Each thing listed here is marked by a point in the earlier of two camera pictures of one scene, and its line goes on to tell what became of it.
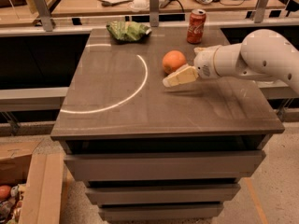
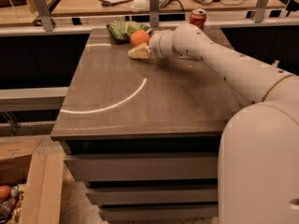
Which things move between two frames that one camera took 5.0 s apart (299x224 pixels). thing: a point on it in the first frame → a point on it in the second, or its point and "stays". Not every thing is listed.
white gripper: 206,63 → 155,45
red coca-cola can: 195,26 stays
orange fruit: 173,61 → 139,37
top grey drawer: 163,164 stays
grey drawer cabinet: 147,152 stays
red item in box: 6,192 stays
